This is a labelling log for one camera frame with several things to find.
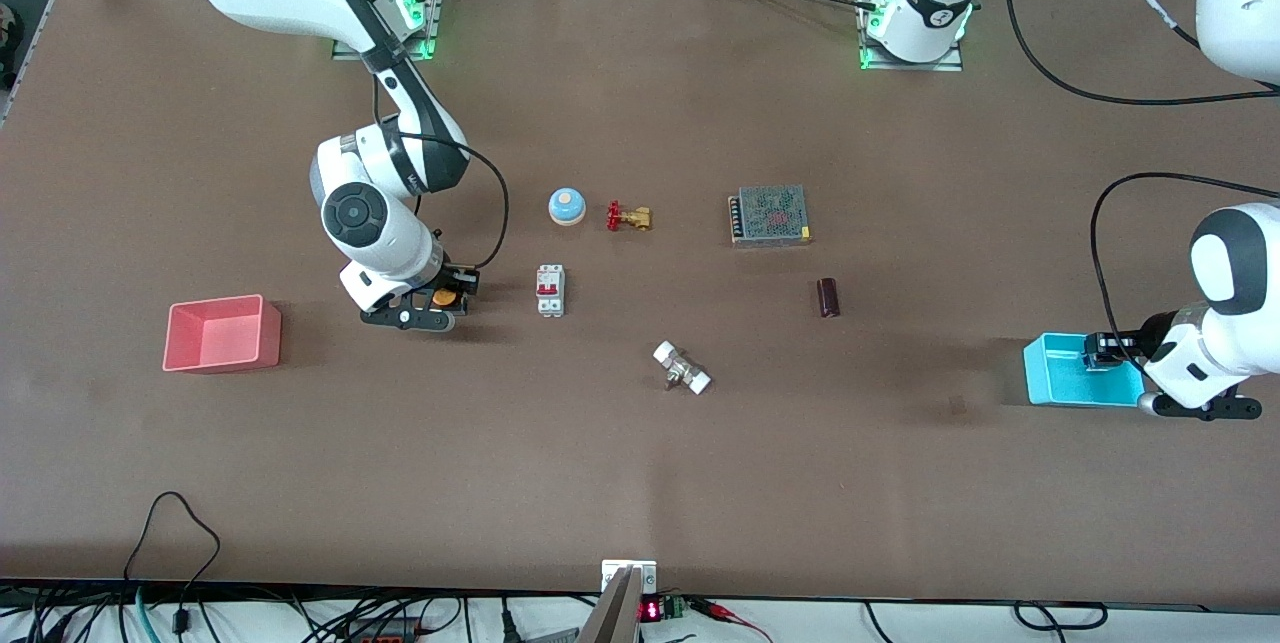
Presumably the cyan plastic box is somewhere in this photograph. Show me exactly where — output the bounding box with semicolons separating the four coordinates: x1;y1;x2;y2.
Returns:
1022;332;1151;409

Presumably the pink plastic box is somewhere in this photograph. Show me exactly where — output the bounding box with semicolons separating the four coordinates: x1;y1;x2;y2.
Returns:
162;294;283;375

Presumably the metal fitting with white caps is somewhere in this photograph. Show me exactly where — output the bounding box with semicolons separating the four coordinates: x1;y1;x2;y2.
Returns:
652;340;713;397

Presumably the metal mesh power supply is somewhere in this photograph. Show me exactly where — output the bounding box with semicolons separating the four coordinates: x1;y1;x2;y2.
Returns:
728;185;812;249

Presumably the red clip lead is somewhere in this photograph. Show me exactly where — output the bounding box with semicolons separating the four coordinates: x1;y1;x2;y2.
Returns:
690;598;776;643

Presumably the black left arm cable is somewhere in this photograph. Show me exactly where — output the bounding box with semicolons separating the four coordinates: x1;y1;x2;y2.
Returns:
1004;0;1280;396

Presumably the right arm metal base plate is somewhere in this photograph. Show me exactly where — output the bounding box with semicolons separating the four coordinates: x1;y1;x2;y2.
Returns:
332;0;441;62

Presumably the black coiled cable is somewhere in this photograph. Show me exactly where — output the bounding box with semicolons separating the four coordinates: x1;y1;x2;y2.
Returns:
1013;601;1108;634

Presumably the thin black looped cable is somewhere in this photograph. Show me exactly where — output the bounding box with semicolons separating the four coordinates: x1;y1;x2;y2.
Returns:
123;491;222;643

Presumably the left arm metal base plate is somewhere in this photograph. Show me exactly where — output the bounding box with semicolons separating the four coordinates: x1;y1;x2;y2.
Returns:
858;0;964;73

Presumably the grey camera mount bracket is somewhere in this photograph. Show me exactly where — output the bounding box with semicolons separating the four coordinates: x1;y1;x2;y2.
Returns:
600;559;658;643

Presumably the teal cable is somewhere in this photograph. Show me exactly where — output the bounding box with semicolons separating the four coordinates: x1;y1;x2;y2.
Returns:
133;585;163;643

